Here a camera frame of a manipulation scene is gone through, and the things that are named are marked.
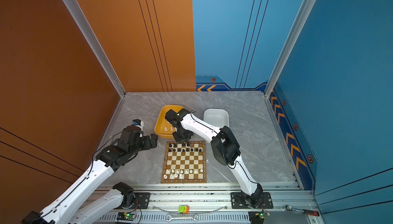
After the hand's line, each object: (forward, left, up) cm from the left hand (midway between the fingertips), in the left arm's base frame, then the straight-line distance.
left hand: (150, 136), depth 79 cm
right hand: (+2, -15, -10) cm, 18 cm away
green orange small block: (-30, -19, -13) cm, 38 cm away
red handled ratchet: (-29, -67, -13) cm, 74 cm away
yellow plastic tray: (+14, -2, -14) cm, 20 cm away
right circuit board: (-33, -53, -17) cm, 64 cm away
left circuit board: (-33, +8, -17) cm, 38 cm away
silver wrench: (-33, -13, -16) cm, 38 cm away
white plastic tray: (+24, -38, -15) cm, 47 cm away
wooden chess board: (-8, -17, -14) cm, 24 cm away
